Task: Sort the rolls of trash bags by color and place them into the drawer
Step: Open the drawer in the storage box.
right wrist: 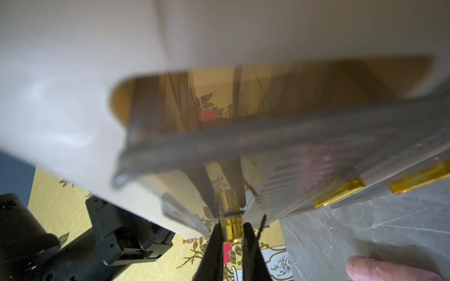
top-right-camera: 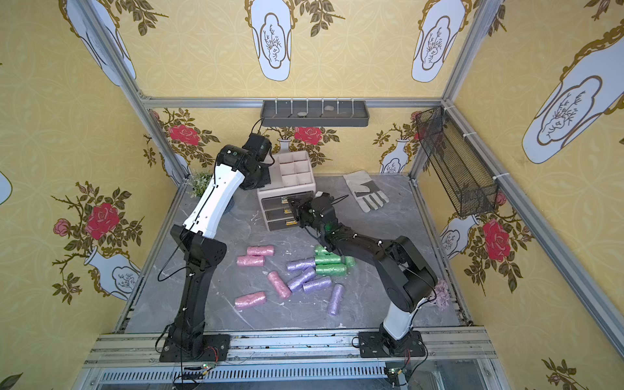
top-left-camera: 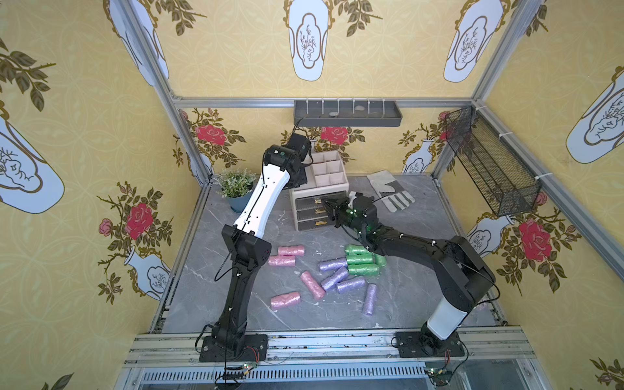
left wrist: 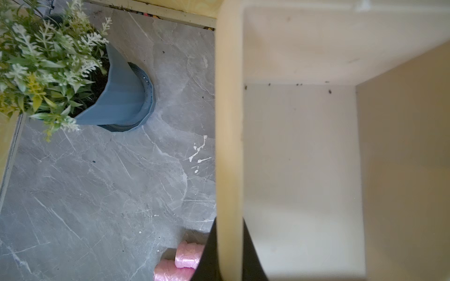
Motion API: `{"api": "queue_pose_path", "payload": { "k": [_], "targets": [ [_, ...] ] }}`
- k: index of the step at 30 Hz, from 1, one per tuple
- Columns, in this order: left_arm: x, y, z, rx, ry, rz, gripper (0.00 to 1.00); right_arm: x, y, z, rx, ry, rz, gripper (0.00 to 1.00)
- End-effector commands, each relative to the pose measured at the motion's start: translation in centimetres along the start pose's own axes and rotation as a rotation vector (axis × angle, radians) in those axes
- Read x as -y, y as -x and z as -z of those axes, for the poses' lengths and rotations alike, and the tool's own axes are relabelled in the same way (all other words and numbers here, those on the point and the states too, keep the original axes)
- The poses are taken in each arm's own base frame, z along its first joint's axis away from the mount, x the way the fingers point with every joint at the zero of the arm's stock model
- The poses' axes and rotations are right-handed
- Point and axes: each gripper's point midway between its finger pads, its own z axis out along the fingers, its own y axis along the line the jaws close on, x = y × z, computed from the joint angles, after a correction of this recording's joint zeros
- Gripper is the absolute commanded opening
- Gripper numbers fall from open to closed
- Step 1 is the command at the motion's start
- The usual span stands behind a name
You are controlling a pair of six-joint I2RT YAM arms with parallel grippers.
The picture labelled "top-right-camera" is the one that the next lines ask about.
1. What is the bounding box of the potted green plant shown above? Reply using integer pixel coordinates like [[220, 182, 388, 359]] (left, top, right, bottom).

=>
[[189, 172, 212, 198]]

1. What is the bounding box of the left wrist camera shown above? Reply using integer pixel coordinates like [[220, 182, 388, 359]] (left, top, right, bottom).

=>
[[243, 133, 272, 163]]

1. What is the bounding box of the purple trash bag roll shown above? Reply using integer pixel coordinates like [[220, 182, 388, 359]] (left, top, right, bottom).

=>
[[286, 257, 316, 272], [302, 276, 332, 293], [327, 284, 345, 316], [287, 267, 316, 292]]

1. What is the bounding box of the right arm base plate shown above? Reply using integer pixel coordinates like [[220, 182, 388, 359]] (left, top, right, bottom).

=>
[[357, 331, 427, 358]]

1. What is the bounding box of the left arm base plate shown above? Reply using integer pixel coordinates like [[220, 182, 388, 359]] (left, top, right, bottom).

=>
[[159, 334, 231, 362]]

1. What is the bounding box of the grey work glove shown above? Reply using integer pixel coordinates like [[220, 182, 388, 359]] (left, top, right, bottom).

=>
[[343, 171, 389, 213]]

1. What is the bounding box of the black wire mesh basket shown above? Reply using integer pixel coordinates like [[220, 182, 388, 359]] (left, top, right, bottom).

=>
[[414, 107, 499, 217]]

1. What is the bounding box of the beige drawer organizer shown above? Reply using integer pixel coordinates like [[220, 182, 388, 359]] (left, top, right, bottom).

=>
[[257, 150, 316, 231]]

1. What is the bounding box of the green trash bag roll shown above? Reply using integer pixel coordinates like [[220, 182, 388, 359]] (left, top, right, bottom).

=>
[[315, 254, 342, 266], [315, 263, 348, 276], [344, 256, 356, 268], [315, 245, 332, 256]]

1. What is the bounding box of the grey wall shelf tray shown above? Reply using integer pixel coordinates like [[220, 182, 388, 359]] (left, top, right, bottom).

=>
[[260, 98, 370, 128]]

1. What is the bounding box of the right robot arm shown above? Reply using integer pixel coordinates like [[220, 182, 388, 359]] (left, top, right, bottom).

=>
[[289, 193, 438, 342]]

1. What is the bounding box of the pink trash bag roll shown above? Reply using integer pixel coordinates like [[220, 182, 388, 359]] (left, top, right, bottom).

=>
[[246, 245, 276, 256], [235, 291, 267, 310], [267, 271, 292, 300], [237, 255, 266, 267]]

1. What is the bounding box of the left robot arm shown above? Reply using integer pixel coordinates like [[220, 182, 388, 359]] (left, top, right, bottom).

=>
[[166, 144, 271, 358]]

